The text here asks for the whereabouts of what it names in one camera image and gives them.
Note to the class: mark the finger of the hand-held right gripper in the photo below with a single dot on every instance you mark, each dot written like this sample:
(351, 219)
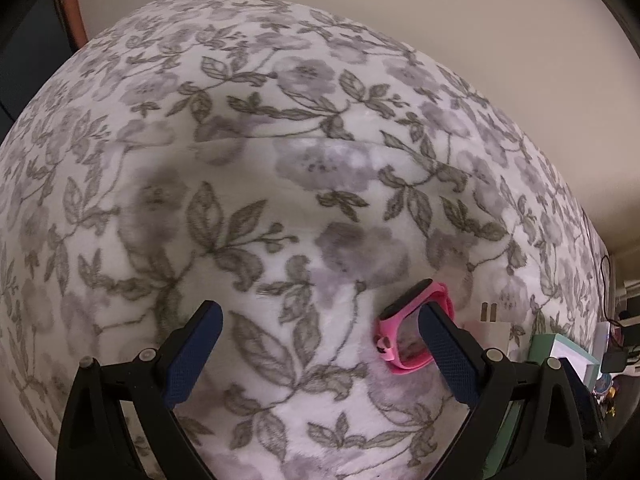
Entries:
(580, 390)

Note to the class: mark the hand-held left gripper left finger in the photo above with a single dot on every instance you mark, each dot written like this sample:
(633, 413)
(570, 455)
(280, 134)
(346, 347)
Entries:
(192, 355)

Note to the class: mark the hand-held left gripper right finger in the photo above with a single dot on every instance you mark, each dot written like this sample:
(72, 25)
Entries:
(450, 355)

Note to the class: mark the white charger plug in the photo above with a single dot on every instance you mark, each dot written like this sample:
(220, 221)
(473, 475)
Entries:
(492, 335)

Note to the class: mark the pink smartwatch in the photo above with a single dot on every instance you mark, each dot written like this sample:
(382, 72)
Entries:
(395, 355)

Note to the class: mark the teal cardboard box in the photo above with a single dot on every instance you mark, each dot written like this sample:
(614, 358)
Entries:
(545, 347)

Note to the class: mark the blue round toy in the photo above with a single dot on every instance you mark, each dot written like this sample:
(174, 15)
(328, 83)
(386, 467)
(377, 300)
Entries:
(604, 387)

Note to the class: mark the black power adapter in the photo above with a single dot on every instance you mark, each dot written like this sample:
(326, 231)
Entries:
(615, 361)

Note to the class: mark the grey floral blanket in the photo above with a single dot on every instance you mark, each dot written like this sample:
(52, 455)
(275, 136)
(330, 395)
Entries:
(250, 135)

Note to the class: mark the dark cabinet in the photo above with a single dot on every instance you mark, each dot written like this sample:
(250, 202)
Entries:
(25, 60)

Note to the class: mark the orange pink board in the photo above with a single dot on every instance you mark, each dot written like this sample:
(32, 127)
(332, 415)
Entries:
(70, 15)

